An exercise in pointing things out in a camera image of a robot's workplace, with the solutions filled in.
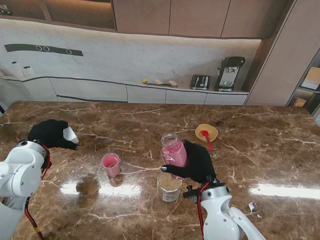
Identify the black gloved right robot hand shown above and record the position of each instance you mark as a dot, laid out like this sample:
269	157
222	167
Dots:
200	162

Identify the red plastic scoop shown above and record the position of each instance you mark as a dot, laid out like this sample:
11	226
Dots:
207	140

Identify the small dark shelf item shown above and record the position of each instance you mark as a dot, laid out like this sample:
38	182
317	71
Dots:
5	11

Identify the tall white bottle black cap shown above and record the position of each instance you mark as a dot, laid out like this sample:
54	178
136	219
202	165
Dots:
16	70

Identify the black wall panel with rings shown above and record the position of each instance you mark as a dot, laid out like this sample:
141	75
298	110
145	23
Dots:
25	48

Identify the white square container lid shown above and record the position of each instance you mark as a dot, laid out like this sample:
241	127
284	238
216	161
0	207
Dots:
69	135

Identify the beige cardboard box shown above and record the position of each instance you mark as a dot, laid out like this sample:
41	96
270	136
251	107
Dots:
312	78

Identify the clear grain jar with label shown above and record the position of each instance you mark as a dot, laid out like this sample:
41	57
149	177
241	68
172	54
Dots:
169	187

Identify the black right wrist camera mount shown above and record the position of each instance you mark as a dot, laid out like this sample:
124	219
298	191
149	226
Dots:
191	193

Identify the yellow plastic bowl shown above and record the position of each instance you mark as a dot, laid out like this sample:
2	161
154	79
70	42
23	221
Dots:
211	130

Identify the yellow fruit piece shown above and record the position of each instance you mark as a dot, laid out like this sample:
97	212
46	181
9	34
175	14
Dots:
157	81
144	80
172	83

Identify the brown wooden wall cabinets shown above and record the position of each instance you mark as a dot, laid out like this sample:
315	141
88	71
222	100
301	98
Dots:
195	17

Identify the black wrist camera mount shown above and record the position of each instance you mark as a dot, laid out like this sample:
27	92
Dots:
191	193
47	162

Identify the short white bottle black cap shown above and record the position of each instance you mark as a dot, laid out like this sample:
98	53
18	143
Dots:
28	71

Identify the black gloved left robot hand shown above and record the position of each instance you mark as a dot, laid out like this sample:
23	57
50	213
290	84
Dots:
47	132

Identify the black espresso machine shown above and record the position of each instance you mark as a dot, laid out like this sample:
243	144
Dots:
230	72

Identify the pink plastic measuring cup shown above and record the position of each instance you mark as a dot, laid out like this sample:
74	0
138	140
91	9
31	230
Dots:
111	165

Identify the clear airtight container white lid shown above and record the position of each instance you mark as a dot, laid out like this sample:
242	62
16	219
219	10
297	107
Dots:
175	152

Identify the orange printed box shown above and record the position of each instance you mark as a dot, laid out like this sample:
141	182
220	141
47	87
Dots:
299	102

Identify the black silver toaster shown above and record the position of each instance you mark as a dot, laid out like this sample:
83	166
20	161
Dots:
200	82

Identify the brown tall cabinet panel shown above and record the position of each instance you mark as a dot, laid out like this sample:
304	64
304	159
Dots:
272	70

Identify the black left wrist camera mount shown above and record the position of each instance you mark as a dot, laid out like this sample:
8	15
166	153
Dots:
47	162

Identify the dark serving board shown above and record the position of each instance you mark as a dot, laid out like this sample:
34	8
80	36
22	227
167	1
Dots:
162	85

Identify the white counter with drawers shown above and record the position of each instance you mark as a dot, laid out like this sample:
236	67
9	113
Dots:
100	91

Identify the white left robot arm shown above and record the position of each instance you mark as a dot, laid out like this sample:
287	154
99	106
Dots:
17	175

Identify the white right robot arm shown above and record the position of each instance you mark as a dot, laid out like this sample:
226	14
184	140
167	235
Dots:
222	212

